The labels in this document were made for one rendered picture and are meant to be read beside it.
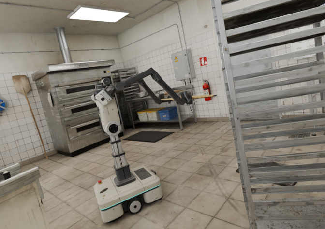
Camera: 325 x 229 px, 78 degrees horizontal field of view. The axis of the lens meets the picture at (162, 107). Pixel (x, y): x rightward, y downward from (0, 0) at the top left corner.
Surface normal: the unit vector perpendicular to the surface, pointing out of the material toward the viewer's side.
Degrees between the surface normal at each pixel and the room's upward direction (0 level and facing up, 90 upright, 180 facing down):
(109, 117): 101
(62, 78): 90
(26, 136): 90
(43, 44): 90
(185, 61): 90
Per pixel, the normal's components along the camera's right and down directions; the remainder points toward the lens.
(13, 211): 0.80, -0.09
